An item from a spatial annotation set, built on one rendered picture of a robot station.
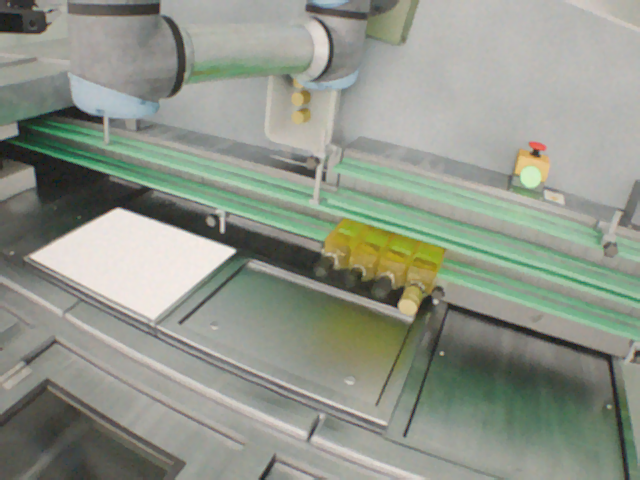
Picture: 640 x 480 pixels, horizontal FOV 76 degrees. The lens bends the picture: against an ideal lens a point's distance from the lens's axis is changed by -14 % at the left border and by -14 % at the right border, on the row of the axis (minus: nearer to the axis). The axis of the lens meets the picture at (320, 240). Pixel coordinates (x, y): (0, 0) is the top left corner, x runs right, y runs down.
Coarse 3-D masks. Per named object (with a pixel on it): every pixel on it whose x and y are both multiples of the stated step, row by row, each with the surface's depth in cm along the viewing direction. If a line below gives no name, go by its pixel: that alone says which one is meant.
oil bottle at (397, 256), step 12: (396, 240) 95; (408, 240) 96; (420, 240) 98; (384, 252) 91; (396, 252) 91; (408, 252) 91; (384, 264) 87; (396, 264) 87; (408, 264) 89; (396, 276) 87; (396, 288) 88
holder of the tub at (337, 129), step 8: (344, 88) 107; (344, 96) 109; (336, 104) 105; (344, 104) 111; (336, 112) 107; (336, 120) 109; (336, 128) 110; (336, 136) 112; (280, 152) 122; (288, 152) 123; (288, 160) 118; (296, 160) 118; (304, 160) 119
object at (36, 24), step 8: (0, 16) 75; (8, 16) 75; (16, 16) 76; (24, 16) 76; (32, 16) 76; (40, 16) 77; (0, 24) 76; (8, 24) 76; (16, 24) 77; (24, 24) 77; (32, 24) 77; (40, 24) 78; (0, 32) 77; (8, 32) 77; (16, 32) 78; (24, 32) 78; (32, 32) 78; (40, 32) 78
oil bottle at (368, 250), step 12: (372, 228) 99; (360, 240) 94; (372, 240) 94; (384, 240) 95; (360, 252) 90; (372, 252) 90; (348, 264) 90; (360, 264) 88; (372, 264) 88; (372, 276) 90
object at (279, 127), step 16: (272, 80) 107; (288, 80) 112; (272, 96) 109; (288, 96) 114; (320, 96) 111; (336, 96) 103; (272, 112) 111; (288, 112) 116; (320, 112) 113; (272, 128) 114; (288, 128) 118; (304, 128) 116; (320, 128) 115; (288, 144) 112; (304, 144) 111
